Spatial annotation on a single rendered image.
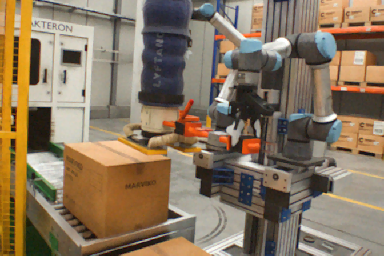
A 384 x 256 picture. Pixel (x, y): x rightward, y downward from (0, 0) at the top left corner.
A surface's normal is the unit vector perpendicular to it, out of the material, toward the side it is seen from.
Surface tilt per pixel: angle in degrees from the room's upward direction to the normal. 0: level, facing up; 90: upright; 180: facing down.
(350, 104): 90
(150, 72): 73
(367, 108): 90
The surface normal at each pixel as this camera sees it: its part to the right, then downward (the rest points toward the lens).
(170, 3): 0.30, -0.14
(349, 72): -0.70, 0.00
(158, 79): 0.04, -0.14
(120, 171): 0.65, 0.11
